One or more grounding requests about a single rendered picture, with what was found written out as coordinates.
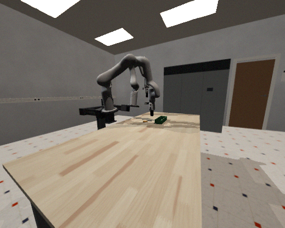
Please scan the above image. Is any green rack of bins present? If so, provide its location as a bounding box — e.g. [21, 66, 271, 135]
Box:
[155, 116, 167, 124]

